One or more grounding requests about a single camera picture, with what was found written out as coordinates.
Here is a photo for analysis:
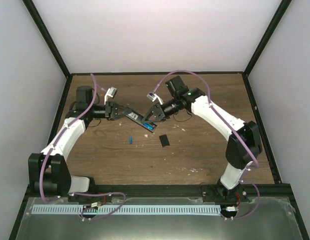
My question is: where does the black remote control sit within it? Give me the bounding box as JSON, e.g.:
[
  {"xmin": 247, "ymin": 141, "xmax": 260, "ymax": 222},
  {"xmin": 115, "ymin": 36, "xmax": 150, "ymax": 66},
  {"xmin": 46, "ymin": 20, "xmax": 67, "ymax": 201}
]
[{"xmin": 126, "ymin": 111, "xmax": 157, "ymax": 133}]

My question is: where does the right black frame post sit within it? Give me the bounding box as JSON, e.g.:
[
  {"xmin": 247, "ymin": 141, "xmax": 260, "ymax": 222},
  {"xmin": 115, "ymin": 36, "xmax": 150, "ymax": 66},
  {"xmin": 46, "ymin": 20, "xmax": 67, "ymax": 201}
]
[{"xmin": 244, "ymin": 0, "xmax": 292, "ymax": 76}]

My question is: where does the left black frame post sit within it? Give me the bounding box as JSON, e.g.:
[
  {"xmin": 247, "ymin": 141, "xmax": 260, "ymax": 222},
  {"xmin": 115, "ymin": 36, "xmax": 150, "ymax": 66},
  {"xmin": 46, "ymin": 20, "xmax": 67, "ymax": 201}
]
[{"xmin": 22, "ymin": 0, "xmax": 71, "ymax": 78}]

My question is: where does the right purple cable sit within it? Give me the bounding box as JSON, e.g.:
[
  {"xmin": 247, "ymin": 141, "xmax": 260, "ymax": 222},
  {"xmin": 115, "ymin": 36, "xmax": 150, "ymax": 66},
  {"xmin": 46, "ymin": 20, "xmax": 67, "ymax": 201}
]
[{"xmin": 153, "ymin": 70, "xmax": 260, "ymax": 221}]

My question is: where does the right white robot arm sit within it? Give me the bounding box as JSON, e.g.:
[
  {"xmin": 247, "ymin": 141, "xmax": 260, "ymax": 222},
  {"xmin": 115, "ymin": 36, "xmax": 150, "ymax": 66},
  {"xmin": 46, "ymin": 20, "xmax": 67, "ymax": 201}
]
[{"xmin": 142, "ymin": 76, "xmax": 262, "ymax": 202}]

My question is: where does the black frame post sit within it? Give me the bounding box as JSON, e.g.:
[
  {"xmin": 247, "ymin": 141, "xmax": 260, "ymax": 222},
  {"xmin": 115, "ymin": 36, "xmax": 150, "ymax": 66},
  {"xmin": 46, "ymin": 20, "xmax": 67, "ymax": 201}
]
[
  {"xmin": 244, "ymin": 0, "xmax": 292, "ymax": 76},
  {"xmin": 22, "ymin": 0, "xmax": 71, "ymax": 78}
]

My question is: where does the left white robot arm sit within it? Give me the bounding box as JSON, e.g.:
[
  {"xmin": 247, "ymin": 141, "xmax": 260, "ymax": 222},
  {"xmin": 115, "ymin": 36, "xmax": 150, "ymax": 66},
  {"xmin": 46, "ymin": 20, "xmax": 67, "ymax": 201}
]
[{"xmin": 28, "ymin": 85, "xmax": 132, "ymax": 202}]

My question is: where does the purple cable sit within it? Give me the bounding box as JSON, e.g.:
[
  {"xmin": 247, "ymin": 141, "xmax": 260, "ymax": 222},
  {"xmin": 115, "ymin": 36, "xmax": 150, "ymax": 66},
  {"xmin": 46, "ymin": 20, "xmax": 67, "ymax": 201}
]
[
  {"xmin": 40, "ymin": 72, "xmax": 126, "ymax": 222},
  {"xmin": 153, "ymin": 70, "xmax": 260, "ymax": 221}
]

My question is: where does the light blue slotted cable duct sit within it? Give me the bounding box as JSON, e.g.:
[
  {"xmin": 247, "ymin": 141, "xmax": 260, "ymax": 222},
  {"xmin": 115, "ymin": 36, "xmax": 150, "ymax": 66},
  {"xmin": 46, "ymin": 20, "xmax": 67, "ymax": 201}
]
[{"xmin": 31, "ymin": 204, "xmax": 221, "ymax": 216}]

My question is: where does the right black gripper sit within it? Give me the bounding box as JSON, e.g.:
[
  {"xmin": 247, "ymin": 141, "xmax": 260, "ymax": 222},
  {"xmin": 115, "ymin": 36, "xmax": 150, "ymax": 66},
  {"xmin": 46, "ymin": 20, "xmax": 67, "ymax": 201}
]
[{"xmin": 142, "ymin": 97, "xmax": 180, "ymax": 124}]

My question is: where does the black aluminium front rail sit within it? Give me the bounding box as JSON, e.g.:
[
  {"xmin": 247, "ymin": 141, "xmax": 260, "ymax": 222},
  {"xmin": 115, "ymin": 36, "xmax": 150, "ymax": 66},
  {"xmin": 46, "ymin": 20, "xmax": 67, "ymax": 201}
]
[{"xmin": 89, "ymin": 184, "xmax": 290, "ymax": 201}]

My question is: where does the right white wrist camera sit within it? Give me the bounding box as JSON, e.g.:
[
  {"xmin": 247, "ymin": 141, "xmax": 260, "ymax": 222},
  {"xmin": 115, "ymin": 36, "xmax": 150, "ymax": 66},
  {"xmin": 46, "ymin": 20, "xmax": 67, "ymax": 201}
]
[{"xmin": 147, "ymin": 91, "xmax": 164, "ymax": 105}]

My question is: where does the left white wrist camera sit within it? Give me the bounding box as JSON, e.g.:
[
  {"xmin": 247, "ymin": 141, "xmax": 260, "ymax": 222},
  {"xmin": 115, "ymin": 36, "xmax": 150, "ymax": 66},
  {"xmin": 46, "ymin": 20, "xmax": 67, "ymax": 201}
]
[{"xmin": 104, "ymin": 86, "xmax": 117, "ymax": 103}]

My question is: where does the black battery cover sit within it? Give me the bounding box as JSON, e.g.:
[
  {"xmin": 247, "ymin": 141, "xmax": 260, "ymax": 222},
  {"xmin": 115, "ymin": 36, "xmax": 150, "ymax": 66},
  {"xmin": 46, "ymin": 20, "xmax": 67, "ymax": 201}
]
[{"xmin": 159, "ymin": 134, "xmax": 170, "ymax": 147}]

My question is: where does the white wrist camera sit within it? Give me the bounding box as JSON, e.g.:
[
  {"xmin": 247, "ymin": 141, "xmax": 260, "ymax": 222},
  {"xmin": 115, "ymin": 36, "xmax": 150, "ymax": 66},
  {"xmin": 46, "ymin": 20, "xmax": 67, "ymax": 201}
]
[
  {"xmin": 104, "ymin": 86, "xmax": 117, "ymax": 103},
  {"xmin": 147, "ymin": 91, "xmax": 164, "ymax": 105}
]

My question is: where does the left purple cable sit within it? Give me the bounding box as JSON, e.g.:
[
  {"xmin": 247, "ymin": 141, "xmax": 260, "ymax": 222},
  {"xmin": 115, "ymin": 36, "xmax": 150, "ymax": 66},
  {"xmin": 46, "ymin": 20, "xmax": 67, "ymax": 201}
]
[{"xmin": 40, "ymin": 72, "xmax": 126, "ymax": 222}]

